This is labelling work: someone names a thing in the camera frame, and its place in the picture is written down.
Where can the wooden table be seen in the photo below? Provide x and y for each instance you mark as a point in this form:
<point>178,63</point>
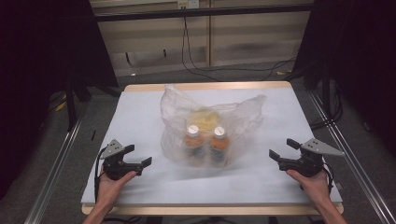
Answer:
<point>218,210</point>

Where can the translucent white plastic bag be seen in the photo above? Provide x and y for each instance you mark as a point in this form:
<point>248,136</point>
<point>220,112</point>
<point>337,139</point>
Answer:
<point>180,105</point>

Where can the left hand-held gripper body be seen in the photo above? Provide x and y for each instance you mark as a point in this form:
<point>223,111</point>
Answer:
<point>114,166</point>

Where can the black metal stand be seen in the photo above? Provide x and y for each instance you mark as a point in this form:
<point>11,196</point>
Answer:
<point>71,105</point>

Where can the dark horizontal bar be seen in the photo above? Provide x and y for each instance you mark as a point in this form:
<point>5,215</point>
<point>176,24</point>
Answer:
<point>202,12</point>

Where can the wall power outlet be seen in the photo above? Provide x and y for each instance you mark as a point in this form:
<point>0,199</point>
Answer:
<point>188,3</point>

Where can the yellow object in bag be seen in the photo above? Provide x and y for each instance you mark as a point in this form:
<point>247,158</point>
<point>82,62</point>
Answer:
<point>205,118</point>

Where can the metal floor rail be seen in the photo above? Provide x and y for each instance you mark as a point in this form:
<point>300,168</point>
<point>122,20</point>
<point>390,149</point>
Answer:
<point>351,165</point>
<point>53,174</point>

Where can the white table mat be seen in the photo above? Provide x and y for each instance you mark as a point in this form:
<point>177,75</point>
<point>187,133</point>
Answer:
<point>140,118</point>

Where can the yellow floor tape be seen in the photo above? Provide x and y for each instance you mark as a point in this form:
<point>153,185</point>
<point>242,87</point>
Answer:
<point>60,106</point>

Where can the person's right hand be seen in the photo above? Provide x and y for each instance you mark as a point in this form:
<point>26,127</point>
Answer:
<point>311,186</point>

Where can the person's left hand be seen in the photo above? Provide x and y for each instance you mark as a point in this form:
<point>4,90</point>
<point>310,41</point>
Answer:
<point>112,188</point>

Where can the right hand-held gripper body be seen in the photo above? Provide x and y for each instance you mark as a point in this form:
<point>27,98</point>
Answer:
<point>311,155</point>

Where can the orange label bottle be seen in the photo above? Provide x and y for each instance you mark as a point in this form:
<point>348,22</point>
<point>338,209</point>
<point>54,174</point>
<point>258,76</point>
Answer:
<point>193,141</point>
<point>219,143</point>

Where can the small black floor object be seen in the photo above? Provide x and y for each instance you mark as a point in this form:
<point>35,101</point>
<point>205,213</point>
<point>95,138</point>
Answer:
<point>93,134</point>

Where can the black curtain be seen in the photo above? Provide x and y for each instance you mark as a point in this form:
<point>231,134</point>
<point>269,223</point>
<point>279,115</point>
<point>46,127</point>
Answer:
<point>37,62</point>
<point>358,56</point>

